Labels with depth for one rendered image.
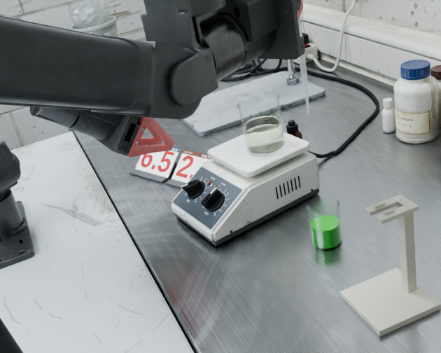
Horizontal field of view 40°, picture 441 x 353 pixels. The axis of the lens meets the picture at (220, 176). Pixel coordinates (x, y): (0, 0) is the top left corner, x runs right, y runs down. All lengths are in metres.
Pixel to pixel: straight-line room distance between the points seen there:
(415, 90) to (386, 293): 0.41
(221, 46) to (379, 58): 0.83
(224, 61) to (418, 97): 0.55
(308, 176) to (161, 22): 0.46
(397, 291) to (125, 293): 0.35
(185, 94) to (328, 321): 0.34
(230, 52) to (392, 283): 0.35
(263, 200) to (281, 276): 0.14
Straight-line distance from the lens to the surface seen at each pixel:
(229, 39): 0.55
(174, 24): 0.52
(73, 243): 0.97
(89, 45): 0.43
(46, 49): 0.41
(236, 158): 0.90
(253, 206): 0.87
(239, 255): 0.83
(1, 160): 0.98
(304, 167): 0.90
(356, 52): 1.41
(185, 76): 0.48
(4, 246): 1.02
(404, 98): 1.04
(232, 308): 0.75
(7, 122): 3.35
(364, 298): 0.73
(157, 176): 1.09
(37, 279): 0.92
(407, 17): 1.31
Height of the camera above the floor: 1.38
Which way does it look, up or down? 27 degrees down
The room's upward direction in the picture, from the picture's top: 12 degrees counter-clockwise
